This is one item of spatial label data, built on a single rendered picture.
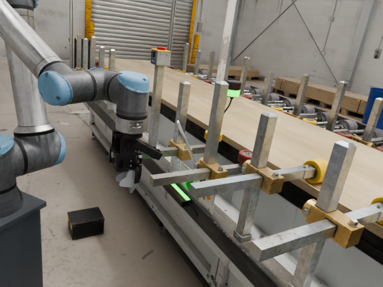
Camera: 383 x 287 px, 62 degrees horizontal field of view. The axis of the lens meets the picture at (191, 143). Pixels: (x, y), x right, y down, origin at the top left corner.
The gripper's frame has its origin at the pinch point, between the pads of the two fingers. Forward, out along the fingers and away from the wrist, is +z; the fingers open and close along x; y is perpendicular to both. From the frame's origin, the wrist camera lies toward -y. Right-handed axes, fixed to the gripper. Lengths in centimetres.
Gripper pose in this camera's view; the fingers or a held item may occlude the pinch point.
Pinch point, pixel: (133, 188)
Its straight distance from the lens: 105.9
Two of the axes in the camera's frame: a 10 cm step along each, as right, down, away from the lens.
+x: 5.0, 3.6, -7.9
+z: -1.3, 9.3, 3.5
